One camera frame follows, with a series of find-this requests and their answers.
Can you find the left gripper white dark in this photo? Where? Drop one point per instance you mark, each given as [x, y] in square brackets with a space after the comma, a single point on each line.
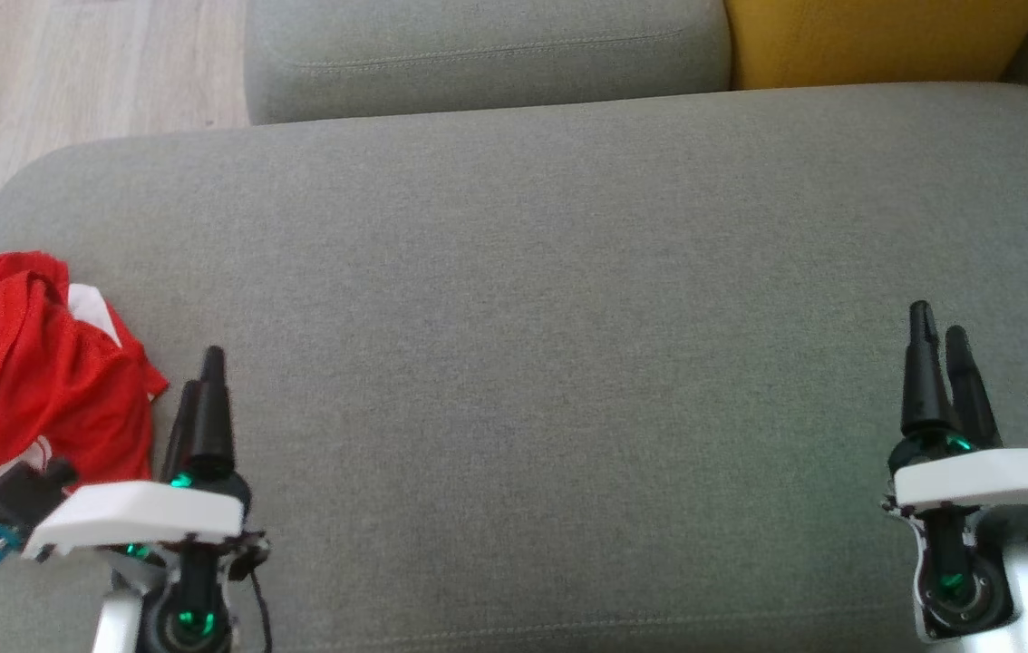
[133, 517]

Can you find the right gripper white dark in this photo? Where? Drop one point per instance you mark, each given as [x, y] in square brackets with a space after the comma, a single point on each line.
[985, 476]

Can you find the red shirt with white trim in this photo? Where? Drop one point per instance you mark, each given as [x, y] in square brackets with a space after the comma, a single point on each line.
[24, 381]

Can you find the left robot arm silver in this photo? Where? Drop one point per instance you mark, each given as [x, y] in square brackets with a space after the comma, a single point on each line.
[115, 628]

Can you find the large grey sofa ottoman cushion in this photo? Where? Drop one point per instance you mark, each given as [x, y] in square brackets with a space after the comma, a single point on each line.
[523, 317]

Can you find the large yellow sofa back cushion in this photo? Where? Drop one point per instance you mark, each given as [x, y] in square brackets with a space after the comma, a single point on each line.
[877, 36]

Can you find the grey sofa seat cushion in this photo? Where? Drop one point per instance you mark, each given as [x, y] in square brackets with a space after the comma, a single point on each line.
[478, 54]

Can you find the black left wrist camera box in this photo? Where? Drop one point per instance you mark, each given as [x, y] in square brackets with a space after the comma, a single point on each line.
[20, 499]

